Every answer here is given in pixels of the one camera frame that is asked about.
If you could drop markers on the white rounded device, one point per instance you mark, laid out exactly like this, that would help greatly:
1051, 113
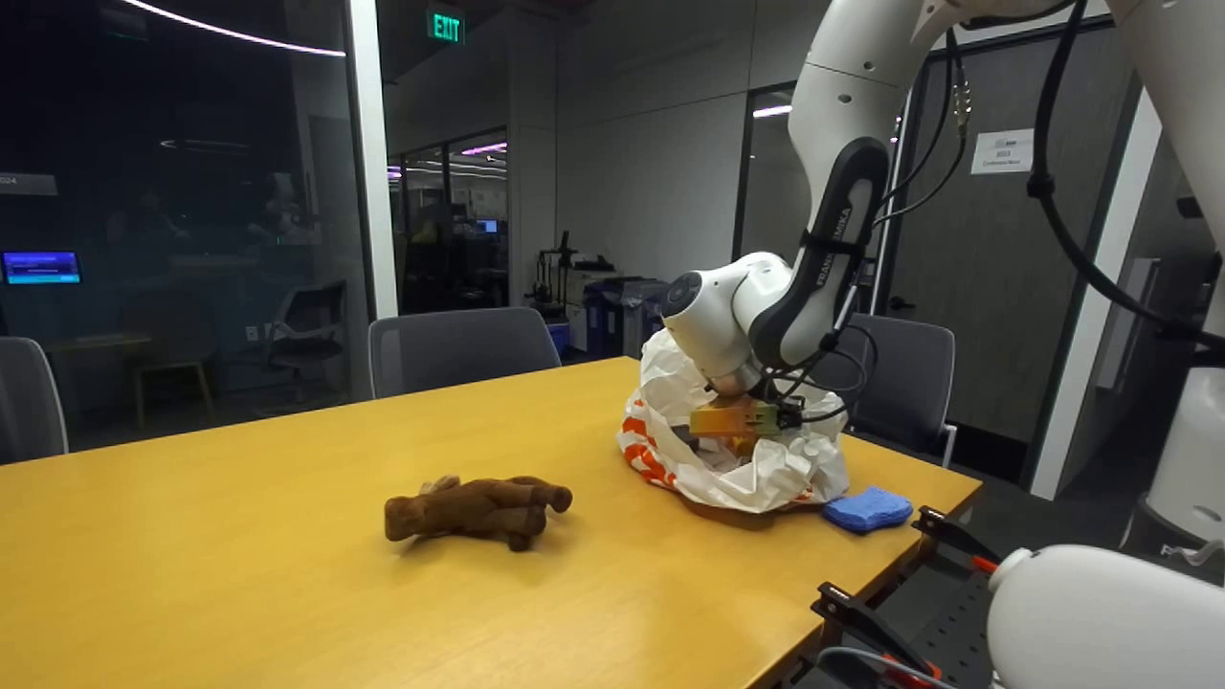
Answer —
1098, 626

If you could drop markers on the white orange plastic bag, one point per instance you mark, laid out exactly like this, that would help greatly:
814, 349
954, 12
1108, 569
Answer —
768, 478

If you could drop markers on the white window frame post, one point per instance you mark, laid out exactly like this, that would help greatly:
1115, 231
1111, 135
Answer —
375, 154

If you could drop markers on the grey office chair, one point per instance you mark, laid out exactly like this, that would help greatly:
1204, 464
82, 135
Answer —
908, 385
461, 347
25, 402

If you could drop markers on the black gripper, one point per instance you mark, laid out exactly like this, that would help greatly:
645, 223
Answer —
784, 416

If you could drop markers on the green exit sign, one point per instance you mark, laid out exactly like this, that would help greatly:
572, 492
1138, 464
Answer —
447, 28

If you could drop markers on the white door frame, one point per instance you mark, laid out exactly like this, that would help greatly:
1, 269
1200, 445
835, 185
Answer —
1098, 331

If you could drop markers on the dark grey door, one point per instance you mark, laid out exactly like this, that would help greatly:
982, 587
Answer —
982, 307

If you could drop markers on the blue lit screen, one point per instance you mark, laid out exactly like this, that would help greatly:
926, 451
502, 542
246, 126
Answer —
40, 269

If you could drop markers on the white paper door sign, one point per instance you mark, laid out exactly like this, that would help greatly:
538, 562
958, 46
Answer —
1005, 150

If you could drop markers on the blue sponge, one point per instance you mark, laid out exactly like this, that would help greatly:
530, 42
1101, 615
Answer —
866, 509

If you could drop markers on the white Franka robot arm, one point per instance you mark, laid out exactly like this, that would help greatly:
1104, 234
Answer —
731, 307

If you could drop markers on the brown plush animal toy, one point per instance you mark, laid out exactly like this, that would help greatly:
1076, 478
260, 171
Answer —
474, 506

